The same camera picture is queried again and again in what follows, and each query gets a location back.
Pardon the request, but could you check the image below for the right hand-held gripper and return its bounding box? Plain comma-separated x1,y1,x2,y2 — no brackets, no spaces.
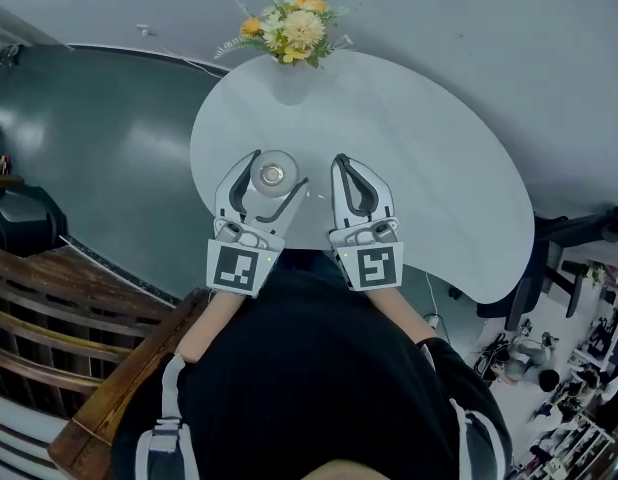
328,153,406,292

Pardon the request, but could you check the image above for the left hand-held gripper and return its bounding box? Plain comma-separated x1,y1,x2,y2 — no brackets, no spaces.
205,150,311,300

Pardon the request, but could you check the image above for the person's left forearm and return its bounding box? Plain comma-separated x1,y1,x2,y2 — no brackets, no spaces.
180,291,251,365

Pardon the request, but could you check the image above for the person's right forearm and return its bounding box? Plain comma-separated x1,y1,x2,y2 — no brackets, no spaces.
365,286,441,345

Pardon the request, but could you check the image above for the white curved table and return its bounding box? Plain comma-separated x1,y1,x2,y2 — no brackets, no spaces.
189,49,537,306

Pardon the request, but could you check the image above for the yellow orange flower bouquet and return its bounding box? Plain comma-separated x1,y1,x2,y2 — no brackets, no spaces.
213,0,359,70

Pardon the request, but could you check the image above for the person's black shirt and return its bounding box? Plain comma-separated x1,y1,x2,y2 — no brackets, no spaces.
111,249,513,480

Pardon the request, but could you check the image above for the black office chair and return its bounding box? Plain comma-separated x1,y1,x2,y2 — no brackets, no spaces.
475,206,618,332

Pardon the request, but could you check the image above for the dark wooden bench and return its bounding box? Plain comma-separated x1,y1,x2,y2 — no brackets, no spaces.
0,245,211,480

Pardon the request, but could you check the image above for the black bag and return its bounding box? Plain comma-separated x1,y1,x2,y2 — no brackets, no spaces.
0,181,69,260

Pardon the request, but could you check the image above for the cluttered storage shelf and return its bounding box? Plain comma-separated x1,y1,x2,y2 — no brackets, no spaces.
527,262,618,480

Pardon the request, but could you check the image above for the white black-striped panel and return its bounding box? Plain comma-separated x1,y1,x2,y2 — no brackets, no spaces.
0,391,66,480

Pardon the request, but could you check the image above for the white power strip cable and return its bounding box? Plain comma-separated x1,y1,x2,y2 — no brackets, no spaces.
424,271,441,319

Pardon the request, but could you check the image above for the thin white wall cable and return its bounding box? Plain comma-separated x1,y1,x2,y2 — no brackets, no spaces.
160,46,231,75

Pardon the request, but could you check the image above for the grey left harness strap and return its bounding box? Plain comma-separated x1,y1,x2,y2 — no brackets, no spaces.
135,352,201,480

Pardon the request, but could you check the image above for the grey harness strap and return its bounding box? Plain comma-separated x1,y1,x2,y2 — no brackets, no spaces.
135,352,201,480
420,342,511,480

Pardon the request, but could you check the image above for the grey right harness strap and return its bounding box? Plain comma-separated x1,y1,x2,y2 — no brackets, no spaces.
420,342,511,480

